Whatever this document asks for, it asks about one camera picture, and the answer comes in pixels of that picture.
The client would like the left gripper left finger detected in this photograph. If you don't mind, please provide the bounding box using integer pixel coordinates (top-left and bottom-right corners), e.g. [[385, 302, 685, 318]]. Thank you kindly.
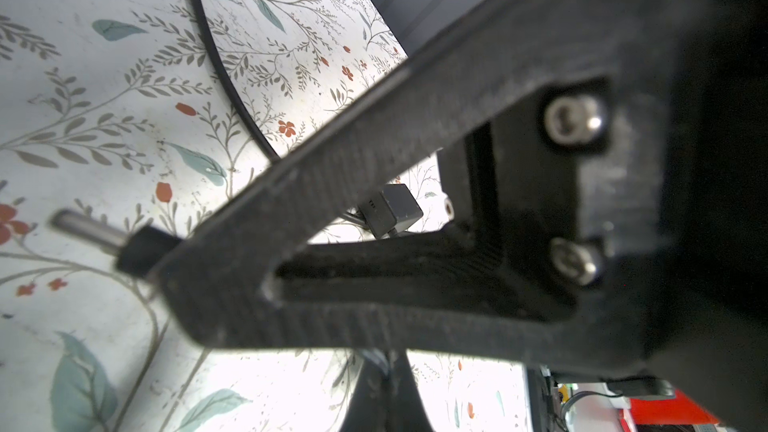
[[340, 350, 390, 432]]

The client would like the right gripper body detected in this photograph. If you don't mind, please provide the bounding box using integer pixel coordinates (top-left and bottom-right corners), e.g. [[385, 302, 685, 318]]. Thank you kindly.
[[629, 0, 767, 431]]

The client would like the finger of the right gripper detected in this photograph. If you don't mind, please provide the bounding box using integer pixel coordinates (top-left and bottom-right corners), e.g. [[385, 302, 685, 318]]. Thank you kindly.
[[152, 0, 721, 373]]

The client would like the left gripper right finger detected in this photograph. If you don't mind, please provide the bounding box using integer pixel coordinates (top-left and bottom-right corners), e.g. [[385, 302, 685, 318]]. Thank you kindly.
[[388, 351, 433, 432]]

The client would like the floral patterned table mat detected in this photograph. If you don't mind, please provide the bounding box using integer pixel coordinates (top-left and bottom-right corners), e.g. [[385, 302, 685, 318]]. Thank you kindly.
[[0, 0, 529, 432]]

